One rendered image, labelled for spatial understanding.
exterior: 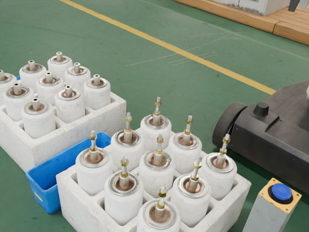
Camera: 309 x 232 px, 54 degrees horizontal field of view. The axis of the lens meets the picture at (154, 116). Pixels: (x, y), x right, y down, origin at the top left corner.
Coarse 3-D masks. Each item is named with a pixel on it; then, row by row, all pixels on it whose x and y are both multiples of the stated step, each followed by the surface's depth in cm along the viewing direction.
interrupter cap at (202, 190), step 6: (186, 174) 77; (180, 180) 75; (186, 180) 76; (204, 180) 76; (180, 186) 74; (186, 186) 74; (198, 186) 75; (204, 186) 74; (186, 192) 72; (192, 192) 73; (198, 192) 73; (204, 192) 73; (192, 198) 71; (198, 198) 72
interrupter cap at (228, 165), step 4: (216, 152) 84; (208, 156) 83; (212, 156) 83; (216, 156) 83; (228, 156) 84; (208, 160) 82; (212, 160) 82; (228, 160) 82; (232, 160) 82; (208, 164) 80; (212, 164) 81; (216, 164) 81; (224, 164) 81; (228, 164) 81; (232, 164) 81; (212, 168) 79; (216, 168) 79; (220, 168) 80; (224, 168) 80; (228, 168) 80; (232, 168) 80; (216, 172) 79; (220, 172) 78; (224, 172) 79; (228, 172) 79
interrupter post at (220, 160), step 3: (219, 153) 80; (219, 156) 79; (225, 156) 80; (219, 159) 80; (222, 159) 79; (216, 162) 81; (219, 162) 80; (222, 162) 80; (219, 165) 81; (222, 165) 81
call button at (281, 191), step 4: (276, 184) 66; (280, 184) 67; (272, 188) 66; (276, 188) 65; (280, 188) 66; (284, 188) 66; (288, 188) 66; (276, 192) 65; (280, 192) 65; (284, 192) 65; (288, 192) 65; (276, 196) 65; (280, 196) 64; (284, 196) 64; (288, 196) 64
